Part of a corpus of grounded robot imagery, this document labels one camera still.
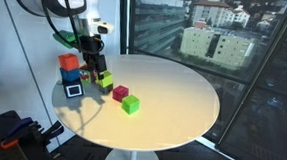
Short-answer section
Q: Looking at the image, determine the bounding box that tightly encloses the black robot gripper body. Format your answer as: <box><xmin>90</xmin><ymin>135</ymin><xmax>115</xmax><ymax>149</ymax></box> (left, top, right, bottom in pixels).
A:
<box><xmin>78</xmin><ymin>33</ymin><xmax>106</xmax><ymax>58</ymax></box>

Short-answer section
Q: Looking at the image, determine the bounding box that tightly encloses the yellow cube block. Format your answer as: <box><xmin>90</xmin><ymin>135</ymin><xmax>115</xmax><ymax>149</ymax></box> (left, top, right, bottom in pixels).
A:
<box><xmin>96</xmin><ymin>69</ymin><xmax>115</xmax><ymax>89</ymax></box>

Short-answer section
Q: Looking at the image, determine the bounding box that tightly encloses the colourful picture cube block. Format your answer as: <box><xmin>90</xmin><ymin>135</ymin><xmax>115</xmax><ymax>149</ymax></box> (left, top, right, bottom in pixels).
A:
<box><xmin>78</xmin><ymin>63</ymin><xmax>98</xmax><ymax>86</ymax></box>

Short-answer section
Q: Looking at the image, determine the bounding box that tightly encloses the orange cube block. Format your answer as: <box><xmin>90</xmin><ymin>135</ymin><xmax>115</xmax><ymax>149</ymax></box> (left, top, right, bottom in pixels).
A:
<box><xmin>57</xmin><ymin>52</ymin><xmax>82</xmax><ymax>72</ymax></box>

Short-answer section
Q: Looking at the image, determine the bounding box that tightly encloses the blue cube block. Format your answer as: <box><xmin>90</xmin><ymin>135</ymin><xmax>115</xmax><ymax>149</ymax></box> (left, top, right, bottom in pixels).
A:
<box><xmin>58</xmin><ymin>66</ymin><xmax>82</xmax><ymax>84</ymax></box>

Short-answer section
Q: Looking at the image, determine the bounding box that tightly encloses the dark grey cube block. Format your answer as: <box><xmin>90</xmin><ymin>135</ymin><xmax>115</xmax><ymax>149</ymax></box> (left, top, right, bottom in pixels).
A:
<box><xmin>97</xmin><ymin>82</ymin><xmax>114</xmax><ymax>95</ymax></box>

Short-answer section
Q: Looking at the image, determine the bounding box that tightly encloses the magenta cube block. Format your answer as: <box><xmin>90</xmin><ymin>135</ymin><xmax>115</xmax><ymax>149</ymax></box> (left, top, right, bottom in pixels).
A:
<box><xmin>111</xmin><ymin>84</ymin><xmax>130</xmax><ymax>104</ymax></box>

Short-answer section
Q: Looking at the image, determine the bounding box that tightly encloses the bright green cube block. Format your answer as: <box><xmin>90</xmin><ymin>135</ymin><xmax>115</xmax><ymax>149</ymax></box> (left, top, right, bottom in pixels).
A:
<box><xmin>120</xmin><ymin>94</ymin><xmax>142</xmax><ymax>116</ymax></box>

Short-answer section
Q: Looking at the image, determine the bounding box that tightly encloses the black cube with white square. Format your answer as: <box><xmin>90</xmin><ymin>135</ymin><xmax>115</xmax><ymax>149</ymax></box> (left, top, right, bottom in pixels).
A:
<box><xmin>60</xmin><ymin>77</ymin><xmax>85</xmax><ymax>100</ymax></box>

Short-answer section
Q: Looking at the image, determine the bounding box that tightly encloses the round white table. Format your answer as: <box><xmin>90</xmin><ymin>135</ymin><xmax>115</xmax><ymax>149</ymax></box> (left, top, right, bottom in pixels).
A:
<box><xmin>109</xmin><ymin>0</ymin><xmax>287</xmax><ymax>160</ymax></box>

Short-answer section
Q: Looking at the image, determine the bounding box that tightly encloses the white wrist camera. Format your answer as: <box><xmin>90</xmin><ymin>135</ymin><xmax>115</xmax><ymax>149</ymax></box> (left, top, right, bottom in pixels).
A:
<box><xmin>88</xmin><ymin>18</ymin><xmax>116</xmax><ymax>36</ymax></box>

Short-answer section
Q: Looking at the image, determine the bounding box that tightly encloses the green gripper mount bracket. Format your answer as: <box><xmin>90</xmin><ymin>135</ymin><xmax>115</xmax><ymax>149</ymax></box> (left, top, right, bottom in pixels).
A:
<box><xmin>51</xmin><ymin>28</ymin><xmax>83</xmax><ymax>51</ymax></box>

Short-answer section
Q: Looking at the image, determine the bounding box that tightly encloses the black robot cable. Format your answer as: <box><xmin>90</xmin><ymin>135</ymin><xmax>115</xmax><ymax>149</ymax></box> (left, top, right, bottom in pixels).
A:
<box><xmin>34</xmin><ymin>0</ymin><xmax>89</xmax><ymax>52</ymax></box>

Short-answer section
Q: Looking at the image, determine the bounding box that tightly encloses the blue handled clamp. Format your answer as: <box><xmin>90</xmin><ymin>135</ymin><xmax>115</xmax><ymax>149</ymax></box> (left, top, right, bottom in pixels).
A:
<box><xmin>9</xmin><ymin>115</ymin><xmax>36</xmax><ymax>138</ymax></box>

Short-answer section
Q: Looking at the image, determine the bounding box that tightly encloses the orange handled clamp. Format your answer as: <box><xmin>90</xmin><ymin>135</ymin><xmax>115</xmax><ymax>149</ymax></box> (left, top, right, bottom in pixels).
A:
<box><xmin>0</xmin><ymin>136</ymin><xmax>22</xmax><ymax>152</ymax></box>

